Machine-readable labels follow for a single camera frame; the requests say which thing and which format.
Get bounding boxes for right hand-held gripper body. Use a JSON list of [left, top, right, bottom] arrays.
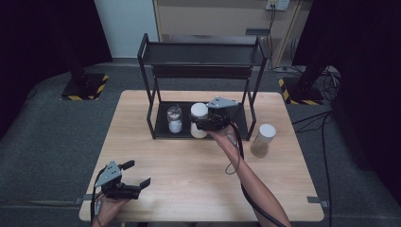
[[195, 96, 239, 131]]

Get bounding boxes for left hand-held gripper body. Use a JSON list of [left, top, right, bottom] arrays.
[[94, 160, 141, 201]]

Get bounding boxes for white-lidded jar of white powder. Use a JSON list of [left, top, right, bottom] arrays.
[[189, 102, 210, 140]]

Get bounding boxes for glass jar with metal lid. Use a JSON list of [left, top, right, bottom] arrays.
[[166, 104, 184, 134]]

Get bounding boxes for black metal two-tier rack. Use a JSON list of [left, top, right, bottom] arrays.
[[136, 32, 270, 141]]

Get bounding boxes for person's right hand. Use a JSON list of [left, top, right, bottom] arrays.
[[206, 124, 242, 154]]

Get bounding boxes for person's left hand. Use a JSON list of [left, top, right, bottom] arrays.
[[92, 191, 131, 223]]

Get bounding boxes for grey table tab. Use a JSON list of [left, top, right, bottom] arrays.
[[73, 194, 95, 205], [306, 195, 331, 209]]

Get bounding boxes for white-lidded jar of brown powder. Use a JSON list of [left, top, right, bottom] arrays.
[[250, 123, 277, 159]]

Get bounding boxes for black stand with striped base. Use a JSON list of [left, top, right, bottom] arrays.
[[278, 56, 333, 106], [60, 46, 111, 101]]

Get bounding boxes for beige cabinet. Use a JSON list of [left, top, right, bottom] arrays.
[[152, 0, 314, 68]]

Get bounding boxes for black curtain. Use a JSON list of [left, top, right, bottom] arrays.
[[0, 0, 113, 141], [292, 0, 401, 204]]

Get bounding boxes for left hand-held gripper cable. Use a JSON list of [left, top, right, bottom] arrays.
[[90, 168, 108, 223]]

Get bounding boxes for hand-held gripper cable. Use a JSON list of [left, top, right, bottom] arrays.
[[90, 168, 108, 223], [224, 120, 287, 227]]

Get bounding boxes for right hand-held gripper cable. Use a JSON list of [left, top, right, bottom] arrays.
[[224, 120, 287, 227]]

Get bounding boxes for black socket cable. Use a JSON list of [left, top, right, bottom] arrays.
[[265, 5, 305, 74]]

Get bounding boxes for black floor cable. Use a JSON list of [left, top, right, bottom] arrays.
[[292, 110, 334, 227]]

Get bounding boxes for bundle of black cables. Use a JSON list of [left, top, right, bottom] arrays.
[[320, 66, 342, 102]]

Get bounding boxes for white wall socket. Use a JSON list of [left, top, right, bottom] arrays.
[[265, 0, 290, 11]]

